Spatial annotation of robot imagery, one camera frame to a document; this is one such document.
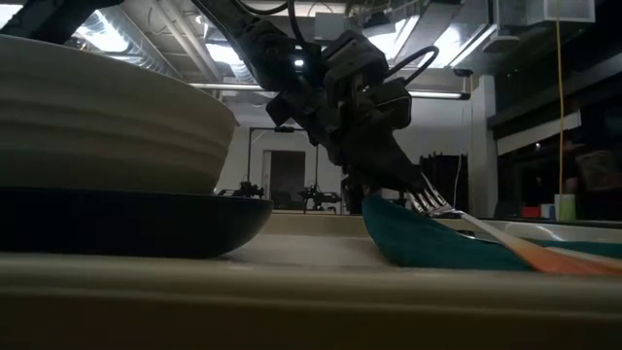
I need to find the orange-handled metal knife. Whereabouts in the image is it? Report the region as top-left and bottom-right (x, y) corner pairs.
(454, 227), (622, 267)

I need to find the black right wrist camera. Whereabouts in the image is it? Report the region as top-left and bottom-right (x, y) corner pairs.
(320, 28), (391, 84)

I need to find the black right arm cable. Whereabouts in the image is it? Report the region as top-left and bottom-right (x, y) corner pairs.
(386, 45), (441, 88)

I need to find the dark green cloth napkin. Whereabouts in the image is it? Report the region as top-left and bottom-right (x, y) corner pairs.
(362, 193), (622, 272)

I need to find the long ceiling light bar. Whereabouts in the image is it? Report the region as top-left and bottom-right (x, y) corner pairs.
(188, 81), (471, 101)

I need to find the black background robot rig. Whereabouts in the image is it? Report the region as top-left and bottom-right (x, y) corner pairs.
(216, 124), (344, 216)

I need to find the white green paper cup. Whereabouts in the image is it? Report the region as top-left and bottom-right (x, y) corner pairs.
(553, 192), (577, 223)

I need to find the white bowl with dark rim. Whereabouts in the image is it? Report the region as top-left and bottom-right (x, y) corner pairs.
(0, 186), (274, 260)

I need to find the orange-handled metal fork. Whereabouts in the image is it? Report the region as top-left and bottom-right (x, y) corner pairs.
(405, 172), (622, 278)

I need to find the black cabinet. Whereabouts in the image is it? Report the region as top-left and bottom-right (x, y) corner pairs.
(420, 153), (470, 214)

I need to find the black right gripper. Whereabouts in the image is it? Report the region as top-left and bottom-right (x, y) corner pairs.
(264, 80), (424, 195)

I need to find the beige plastic tray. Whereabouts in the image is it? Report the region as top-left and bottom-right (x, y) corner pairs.
(0, 211), (622, 350)

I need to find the yellow extension cable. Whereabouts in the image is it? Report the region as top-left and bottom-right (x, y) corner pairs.
(555, 0), (568, 195)

